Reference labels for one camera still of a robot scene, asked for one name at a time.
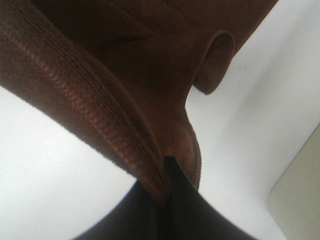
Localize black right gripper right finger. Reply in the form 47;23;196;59
164;156;253;240

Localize brown towel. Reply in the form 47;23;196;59
0;0;276;204

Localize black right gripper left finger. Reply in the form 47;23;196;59
75;181;173;240

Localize beige plastic bin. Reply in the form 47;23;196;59
268;126;320;240

